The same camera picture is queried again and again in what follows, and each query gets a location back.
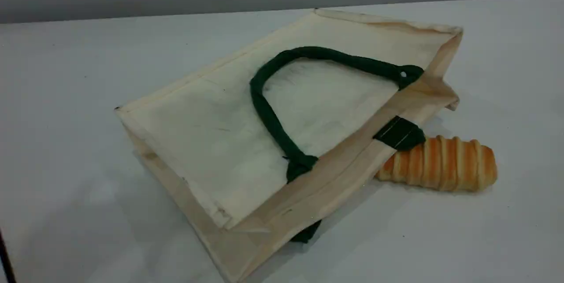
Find thin black cable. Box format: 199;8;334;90
0;228;17;283

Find striped long bread roll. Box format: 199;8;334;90
375;135;498;193

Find cream canvas bag green handles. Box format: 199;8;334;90
114;7;464;283

